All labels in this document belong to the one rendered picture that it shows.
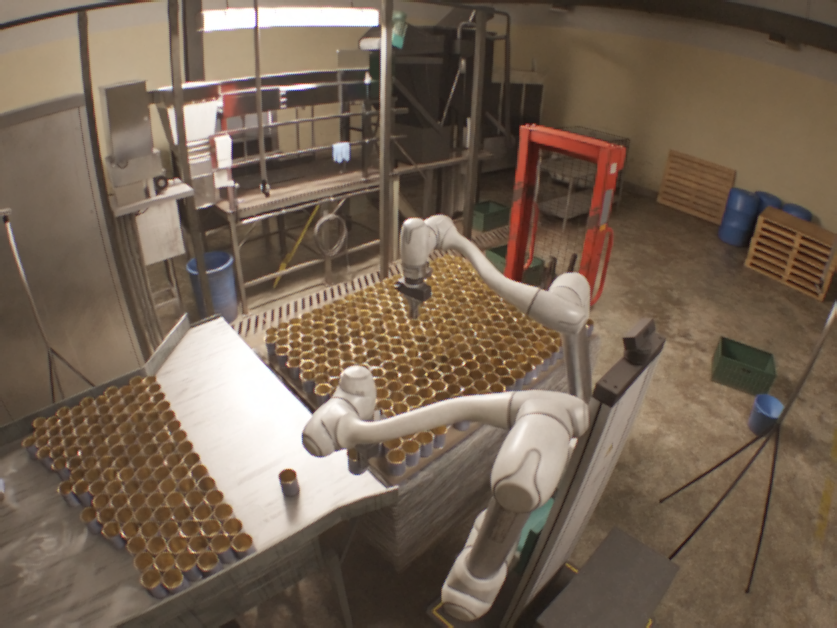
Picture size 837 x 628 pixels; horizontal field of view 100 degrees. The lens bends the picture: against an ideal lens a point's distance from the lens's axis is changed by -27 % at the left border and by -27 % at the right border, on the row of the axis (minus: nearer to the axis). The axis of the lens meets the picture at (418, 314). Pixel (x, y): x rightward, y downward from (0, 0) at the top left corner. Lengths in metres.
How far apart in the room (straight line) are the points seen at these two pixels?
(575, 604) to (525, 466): 0.99
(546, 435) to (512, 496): 0.14
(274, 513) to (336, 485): 0.25
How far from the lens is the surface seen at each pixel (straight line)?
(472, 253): 1.72
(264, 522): 1.69
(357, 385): 1.31
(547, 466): 0.96
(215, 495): 1.74
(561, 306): 1.55
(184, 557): 1.62
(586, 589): 1.89
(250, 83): 4.26
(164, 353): 2.50
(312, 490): 1.74
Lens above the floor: 2.45
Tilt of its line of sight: 31 degrees down
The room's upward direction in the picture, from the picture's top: 2 degrees clockwise
